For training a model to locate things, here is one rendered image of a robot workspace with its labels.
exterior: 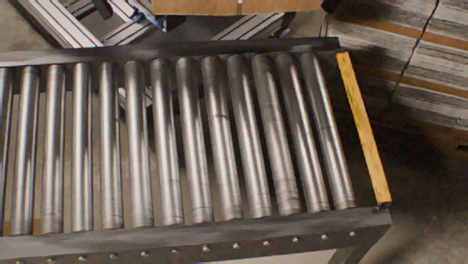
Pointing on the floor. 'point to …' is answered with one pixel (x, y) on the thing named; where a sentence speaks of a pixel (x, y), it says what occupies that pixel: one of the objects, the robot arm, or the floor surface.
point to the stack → (412, 56)
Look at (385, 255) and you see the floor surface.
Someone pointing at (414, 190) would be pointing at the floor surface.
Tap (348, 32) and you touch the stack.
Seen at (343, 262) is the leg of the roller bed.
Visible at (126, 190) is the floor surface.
